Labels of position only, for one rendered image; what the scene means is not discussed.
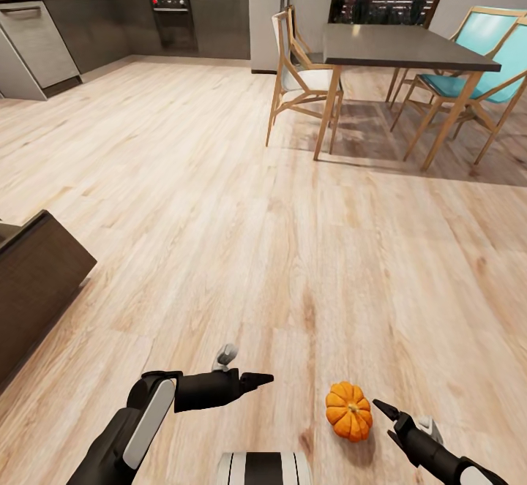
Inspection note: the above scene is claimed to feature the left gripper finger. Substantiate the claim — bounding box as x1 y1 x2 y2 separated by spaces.
239 372 274 396

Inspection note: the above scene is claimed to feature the pumpkin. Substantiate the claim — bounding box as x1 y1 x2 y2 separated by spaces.
326 382 373 443

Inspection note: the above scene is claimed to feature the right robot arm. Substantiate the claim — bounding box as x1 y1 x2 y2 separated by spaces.
373 399 508 485

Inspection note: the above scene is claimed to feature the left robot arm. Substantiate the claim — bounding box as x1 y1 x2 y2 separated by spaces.
66 342 274 485

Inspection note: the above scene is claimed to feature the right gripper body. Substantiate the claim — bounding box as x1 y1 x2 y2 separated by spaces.
393 410 442 475

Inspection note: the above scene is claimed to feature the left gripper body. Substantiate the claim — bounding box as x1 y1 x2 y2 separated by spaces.
196 368 241 410

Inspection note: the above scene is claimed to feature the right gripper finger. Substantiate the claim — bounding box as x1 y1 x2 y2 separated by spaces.
373 399 403 421
387 430 404 451

